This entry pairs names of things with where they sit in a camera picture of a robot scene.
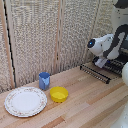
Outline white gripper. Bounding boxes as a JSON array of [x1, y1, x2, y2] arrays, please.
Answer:
[[94, 56, 109, 70]]

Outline open oven door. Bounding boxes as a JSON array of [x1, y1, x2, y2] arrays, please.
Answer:
[[79, 63, 112, 85]]

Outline black oven rack tray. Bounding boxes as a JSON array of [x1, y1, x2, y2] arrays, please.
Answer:
[[91, 54, 128, 75]]

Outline yellow bowl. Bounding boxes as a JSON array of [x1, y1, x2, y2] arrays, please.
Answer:
[[49, 86, 70, 104]]

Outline blue mug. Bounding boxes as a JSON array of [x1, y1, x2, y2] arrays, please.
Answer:
[[38, 71, 51, 91]]

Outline woven rattan folding screen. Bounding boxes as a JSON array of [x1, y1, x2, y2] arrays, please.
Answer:
[[0, 0, 128, 93]]

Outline white floral rim plate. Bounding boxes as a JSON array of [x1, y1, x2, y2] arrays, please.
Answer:
[[3, 86, 48, 118]]

